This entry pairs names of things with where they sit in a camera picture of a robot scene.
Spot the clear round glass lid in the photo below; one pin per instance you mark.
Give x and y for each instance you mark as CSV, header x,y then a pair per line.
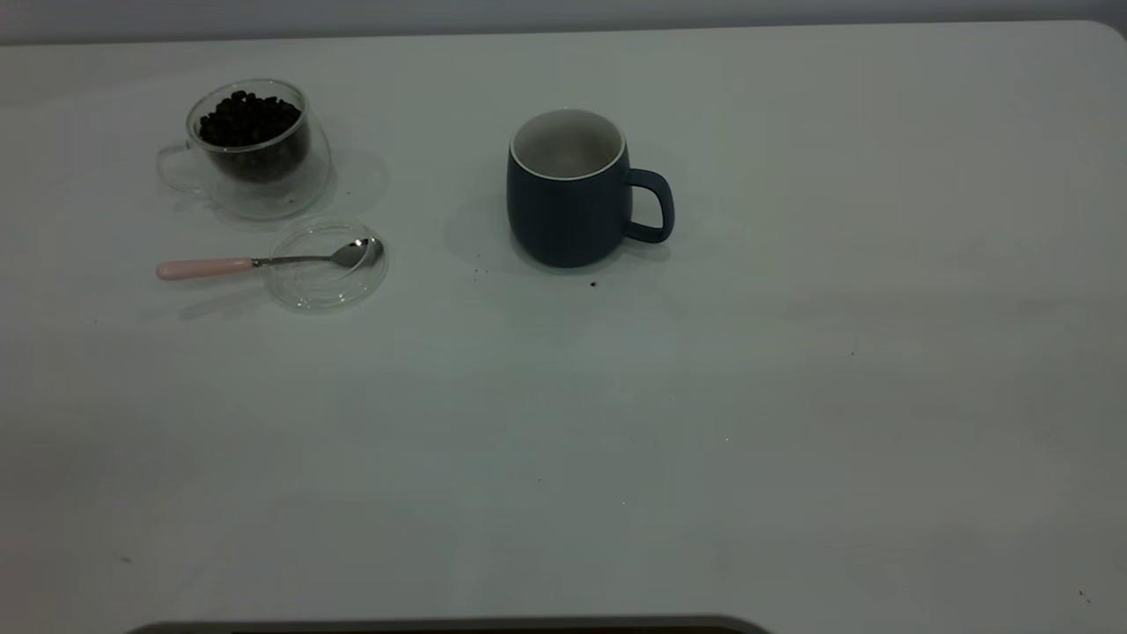
x,y
326,286

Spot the clear double-wall glass cup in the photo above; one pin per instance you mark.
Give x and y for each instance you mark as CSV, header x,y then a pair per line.
x,y
264,195

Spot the dark blue-grey ceramic mug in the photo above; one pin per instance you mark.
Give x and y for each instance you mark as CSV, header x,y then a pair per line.
x,y
563,220

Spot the dark coffee beans pile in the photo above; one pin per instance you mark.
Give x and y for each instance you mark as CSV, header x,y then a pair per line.
x,y
249,121

